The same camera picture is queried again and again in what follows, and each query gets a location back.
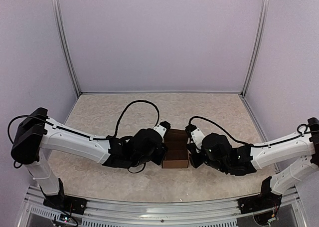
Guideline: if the brown cardboard box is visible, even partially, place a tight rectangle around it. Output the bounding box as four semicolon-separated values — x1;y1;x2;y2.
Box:
162;129;189;169

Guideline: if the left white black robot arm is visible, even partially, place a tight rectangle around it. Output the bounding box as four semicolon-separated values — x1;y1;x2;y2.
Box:
10;108;170;210

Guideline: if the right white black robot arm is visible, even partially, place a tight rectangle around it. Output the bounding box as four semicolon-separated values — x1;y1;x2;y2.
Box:
185;117;319;209

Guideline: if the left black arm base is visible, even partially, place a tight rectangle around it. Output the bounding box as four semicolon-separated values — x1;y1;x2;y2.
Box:
41;178;87;215

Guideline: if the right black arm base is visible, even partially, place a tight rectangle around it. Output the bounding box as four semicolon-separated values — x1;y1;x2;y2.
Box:
237;176;282;214

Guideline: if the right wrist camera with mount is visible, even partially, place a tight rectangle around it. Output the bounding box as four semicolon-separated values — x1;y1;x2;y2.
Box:
185;124;205;153

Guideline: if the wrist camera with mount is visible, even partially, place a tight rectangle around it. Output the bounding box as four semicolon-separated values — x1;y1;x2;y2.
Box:
185;124;205;153
153;121;171;138

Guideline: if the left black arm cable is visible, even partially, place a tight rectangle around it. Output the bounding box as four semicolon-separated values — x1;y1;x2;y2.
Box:
107;100;160;139

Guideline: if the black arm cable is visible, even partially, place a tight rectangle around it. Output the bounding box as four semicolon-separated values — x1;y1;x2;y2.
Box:
107;100;160;139
188;116;311;147

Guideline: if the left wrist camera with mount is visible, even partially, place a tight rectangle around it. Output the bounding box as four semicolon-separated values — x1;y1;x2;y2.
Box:
153;121;171;138

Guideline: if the front aluminium frame rail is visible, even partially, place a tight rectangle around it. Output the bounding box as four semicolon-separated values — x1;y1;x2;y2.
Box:
17;187;307;227

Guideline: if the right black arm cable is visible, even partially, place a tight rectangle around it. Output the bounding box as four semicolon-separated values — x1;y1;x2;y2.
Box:
188;116;311;147

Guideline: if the right aluminium corner post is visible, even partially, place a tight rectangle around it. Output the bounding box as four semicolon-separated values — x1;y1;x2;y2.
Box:
241;0;270;99

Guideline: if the aluminium corner post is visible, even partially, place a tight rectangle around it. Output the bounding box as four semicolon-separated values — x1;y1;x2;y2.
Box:
241;0;270;99
51;0;82;98

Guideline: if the left aluminium corner post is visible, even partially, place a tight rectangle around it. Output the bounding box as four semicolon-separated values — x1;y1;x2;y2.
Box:
51;0;82;98

